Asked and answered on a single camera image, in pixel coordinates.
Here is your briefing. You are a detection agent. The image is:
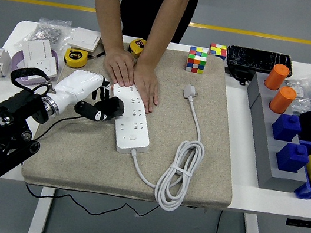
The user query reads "white power strip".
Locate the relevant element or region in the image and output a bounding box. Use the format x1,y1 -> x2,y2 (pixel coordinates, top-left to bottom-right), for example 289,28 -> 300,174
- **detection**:
102,81 -> 160,158

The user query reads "small colourful puzzle cube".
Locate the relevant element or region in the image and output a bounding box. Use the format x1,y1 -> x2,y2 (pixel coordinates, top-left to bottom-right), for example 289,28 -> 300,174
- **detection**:
207,42 -> 229,62

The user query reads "yellow black tape measure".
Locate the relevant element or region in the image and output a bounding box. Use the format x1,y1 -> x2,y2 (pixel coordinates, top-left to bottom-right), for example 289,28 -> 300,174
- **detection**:
126,36 -> 147,61
62,45 -> 106,73

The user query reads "white wall socket panel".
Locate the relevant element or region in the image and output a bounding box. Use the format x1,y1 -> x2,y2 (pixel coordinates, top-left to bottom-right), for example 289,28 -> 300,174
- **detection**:
25,52 -> 61,85

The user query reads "person's right hand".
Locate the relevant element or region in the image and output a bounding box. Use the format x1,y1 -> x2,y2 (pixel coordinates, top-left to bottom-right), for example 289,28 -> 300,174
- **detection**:
100,44 -> 140,89

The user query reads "black wrapped tray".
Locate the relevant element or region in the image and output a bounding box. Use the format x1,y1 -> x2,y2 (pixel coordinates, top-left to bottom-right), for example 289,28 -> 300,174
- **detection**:
224,44 -> 296,79

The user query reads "grey-brown mat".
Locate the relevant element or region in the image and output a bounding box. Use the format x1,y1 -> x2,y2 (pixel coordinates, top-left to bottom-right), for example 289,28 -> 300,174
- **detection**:
19,28 -> 256,218

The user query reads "purple bowl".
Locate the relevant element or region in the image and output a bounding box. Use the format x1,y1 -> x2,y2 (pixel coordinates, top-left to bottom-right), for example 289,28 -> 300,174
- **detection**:
6,42 -> 65,91

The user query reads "grey block holder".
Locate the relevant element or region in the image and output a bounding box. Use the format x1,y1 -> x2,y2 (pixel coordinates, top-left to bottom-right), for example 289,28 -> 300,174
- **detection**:
231,70 -> 311,196

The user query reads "person's left hand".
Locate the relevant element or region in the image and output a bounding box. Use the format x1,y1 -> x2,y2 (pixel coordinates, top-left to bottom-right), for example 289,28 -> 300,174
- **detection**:
126,60 -> 164,115

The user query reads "clear bag with white parts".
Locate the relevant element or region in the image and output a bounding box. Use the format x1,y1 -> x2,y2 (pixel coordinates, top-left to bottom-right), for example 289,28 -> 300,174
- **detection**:
280,76 -> 311,118

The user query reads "thin black plug cord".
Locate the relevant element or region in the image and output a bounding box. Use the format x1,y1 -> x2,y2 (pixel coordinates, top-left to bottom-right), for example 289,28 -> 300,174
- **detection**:
21,107 -> 210,233

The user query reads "white switch panel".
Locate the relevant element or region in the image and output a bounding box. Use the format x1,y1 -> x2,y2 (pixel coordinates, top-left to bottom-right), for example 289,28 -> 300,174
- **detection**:
17,35 -> 56,73

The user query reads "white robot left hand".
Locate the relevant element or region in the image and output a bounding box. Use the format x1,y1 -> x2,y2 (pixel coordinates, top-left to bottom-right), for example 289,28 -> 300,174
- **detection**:
46,65 -> 121,124

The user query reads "person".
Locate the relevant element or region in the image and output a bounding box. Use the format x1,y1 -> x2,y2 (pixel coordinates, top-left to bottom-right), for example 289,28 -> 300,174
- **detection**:
115,0 -> 204,48

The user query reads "small black device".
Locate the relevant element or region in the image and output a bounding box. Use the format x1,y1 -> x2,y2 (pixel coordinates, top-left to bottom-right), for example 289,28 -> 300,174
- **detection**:
223,64 -> 256,88

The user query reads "black plug adapter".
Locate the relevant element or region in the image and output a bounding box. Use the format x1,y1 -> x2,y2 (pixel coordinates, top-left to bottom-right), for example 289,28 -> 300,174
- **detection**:
100,94 -> 127,122

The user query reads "white power strip cable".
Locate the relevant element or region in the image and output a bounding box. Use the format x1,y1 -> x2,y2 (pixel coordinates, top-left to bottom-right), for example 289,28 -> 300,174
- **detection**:
122,76 -> 216,216

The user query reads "large colourful puzzle cube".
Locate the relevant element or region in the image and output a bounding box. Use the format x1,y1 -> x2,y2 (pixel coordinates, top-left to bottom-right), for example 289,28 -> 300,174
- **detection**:
184,45 -> 210,76

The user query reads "clear bag of screws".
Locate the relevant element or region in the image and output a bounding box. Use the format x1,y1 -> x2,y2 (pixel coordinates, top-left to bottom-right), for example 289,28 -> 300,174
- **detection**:
13,12 -> 74,56

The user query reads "white switch box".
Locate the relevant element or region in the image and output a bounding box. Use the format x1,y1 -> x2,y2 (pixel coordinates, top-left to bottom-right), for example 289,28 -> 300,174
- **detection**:
65,25 -> 102,54

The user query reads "black table control panel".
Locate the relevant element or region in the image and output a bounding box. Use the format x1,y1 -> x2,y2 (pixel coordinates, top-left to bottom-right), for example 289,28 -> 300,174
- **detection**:
285,216 -> 311,230

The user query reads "orange cylinder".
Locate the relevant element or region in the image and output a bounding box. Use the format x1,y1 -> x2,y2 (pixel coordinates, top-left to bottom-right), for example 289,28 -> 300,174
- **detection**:
263,61 -> 291,93
268,84 -> 299,117

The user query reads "blue square block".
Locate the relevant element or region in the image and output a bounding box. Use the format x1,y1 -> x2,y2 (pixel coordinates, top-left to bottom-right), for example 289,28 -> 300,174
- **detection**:
270,111 -> 304,144
273,139 -> 311,176

